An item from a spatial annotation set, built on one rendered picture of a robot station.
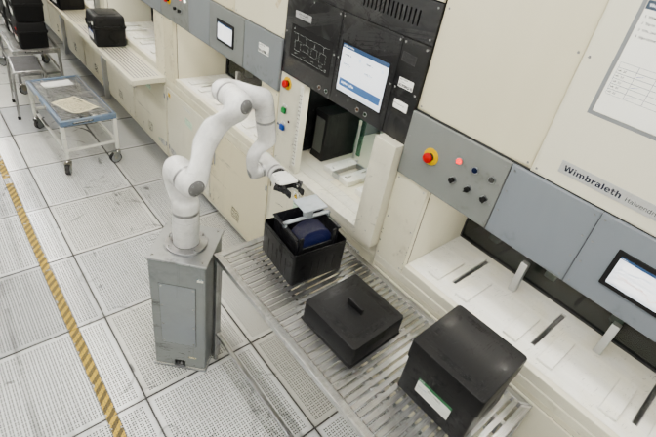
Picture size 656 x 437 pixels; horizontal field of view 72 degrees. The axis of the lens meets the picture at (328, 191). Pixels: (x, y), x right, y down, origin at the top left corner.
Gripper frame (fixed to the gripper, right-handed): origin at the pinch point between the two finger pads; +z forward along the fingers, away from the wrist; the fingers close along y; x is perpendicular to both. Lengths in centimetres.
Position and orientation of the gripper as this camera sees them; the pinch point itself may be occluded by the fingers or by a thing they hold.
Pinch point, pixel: (295, 192)
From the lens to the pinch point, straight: 205.6
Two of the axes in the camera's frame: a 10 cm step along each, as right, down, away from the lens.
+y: -8.2, 1.9, -5.5
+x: 1.7, -8.2, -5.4
